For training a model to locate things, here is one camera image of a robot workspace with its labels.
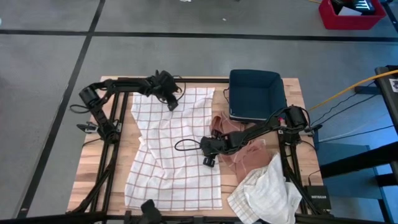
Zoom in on black bulky object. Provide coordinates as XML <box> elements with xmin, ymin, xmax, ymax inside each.
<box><xmin>139</xmin><ymin>198</ymin><xmax>163</xmax><ymax>224</ymax></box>

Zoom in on black floor cable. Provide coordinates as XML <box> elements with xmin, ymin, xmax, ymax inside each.
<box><xmin>319</xmin><ymin>124</ymin><xmax>396</xmax><ymax>144</ymax></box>

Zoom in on navy blue fabric bin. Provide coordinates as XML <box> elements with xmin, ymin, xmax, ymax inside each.
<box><xmin>228</xmin><ymin>68</ymin><xmax>288</xmax><ymax>124</ymax></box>

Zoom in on white towel fine beige checks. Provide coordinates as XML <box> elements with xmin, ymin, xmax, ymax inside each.
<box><xmin>226</xmin><ymin>152</ymin><xmax>303</xmax><ymax>224</ymax></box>

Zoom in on black side table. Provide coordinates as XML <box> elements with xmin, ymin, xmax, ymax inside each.
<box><xmin>374</xmin><ymin>64</ymin><xmax>398</xmax><ymax>134</ymax></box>

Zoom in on red plastic crate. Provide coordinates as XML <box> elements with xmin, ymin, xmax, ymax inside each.
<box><xmin>318</xmin><ymin>0</ymin><xmax>388</xmax><ymax>31</ymax></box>

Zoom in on black network switch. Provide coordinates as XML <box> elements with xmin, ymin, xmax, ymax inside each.
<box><xmin>303</xmin><ymin>185</ymin><xmax>333</xmax><ymax>212</ymax></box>

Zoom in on black electronic device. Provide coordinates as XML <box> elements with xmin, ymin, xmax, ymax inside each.
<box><xmin>330</xmin><ymin>0</ymin><xmax>379</xmax><ymax>16</ymax></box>

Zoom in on black metal beam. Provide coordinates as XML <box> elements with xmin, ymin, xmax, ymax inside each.
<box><xmin>319</xmin><ymin>141</ymin><xmax>398</xmax><ymax>180</ymax></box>

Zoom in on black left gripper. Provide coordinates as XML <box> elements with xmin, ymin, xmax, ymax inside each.
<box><xmin>146</xmin><ymin>70</ymin><xmax>183</xmax><ymax>112</ymax></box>

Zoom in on white towel wide red checks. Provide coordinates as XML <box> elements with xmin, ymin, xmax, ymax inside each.
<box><xmin>124</xmin><ymin>86</ymin><xmax>223</xmax><ymax>212</ymax></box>

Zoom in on black metal station frame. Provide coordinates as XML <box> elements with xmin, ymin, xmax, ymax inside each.
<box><xmin>0</xmin><ymin>70</ymin><xmax>336</xmax><ymax>224</ymax></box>

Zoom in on yellow cable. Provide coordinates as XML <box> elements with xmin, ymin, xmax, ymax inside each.
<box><xmin>308</xmin><ymin>68</ymin><xmax>398</xmax><ymax>112</ymax></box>

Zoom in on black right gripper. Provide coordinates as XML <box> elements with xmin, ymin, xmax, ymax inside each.
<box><xmin>200</xmin><ymin>128</ymin><xmax>233</xmax><ymax>168</ymax></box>

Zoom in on pink towel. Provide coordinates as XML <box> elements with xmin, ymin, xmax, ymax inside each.
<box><xmin>210</xmin><ymin>111</ymin><xmax>275</xmax><ymax>184</ymax></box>

